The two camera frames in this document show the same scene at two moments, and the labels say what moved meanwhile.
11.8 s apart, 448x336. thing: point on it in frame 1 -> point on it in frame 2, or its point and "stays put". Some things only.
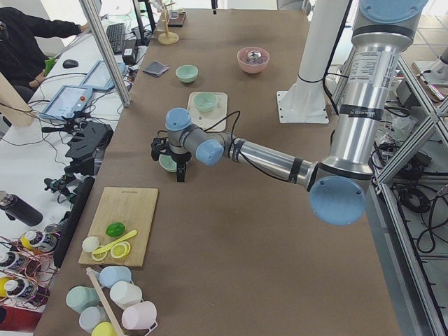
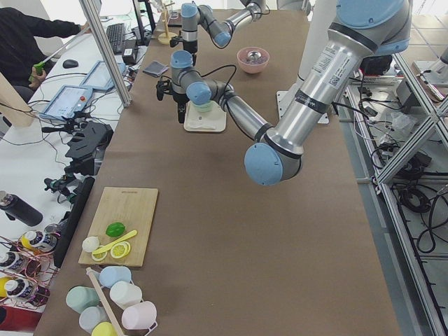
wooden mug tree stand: (167, 38) stays put
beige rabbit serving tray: (205, 120) stays put
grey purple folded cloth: (155, 68) stays put
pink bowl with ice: (253, 59) stays put
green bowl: (167, 163) -> (204, 108)
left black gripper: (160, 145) -> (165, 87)
